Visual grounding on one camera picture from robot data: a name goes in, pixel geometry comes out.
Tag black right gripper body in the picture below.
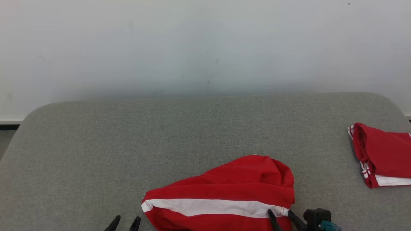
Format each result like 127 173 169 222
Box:
303 208 343 231

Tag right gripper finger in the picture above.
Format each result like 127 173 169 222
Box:
267 209 283 231
288 210 309 231

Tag red jersey with black lettering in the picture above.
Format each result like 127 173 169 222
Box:
348 123 411 189

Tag red shorts with white stripe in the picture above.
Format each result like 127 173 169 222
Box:
141 155 296 231

